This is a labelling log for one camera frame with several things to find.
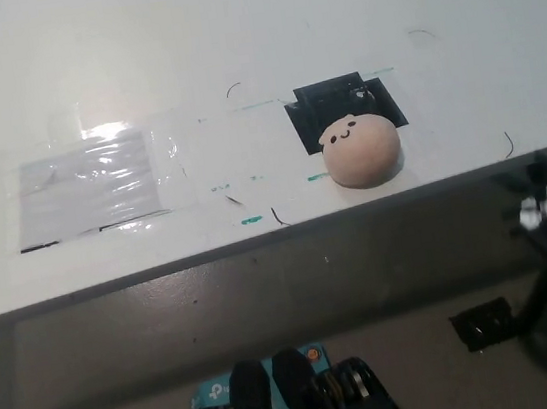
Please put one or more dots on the pink dumpling toy smiling face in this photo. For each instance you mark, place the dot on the pink dumpling toy smiling face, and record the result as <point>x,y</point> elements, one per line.
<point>363,155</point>

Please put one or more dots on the black tape mask patch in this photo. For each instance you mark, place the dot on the black tape mask patch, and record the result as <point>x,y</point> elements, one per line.
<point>321,107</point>

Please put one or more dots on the black robot torso blocks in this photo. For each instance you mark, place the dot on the black robot torso blocks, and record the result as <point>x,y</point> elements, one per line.
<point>299,403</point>

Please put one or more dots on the teal router box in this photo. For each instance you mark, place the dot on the teal router box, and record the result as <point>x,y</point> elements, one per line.
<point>212,391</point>

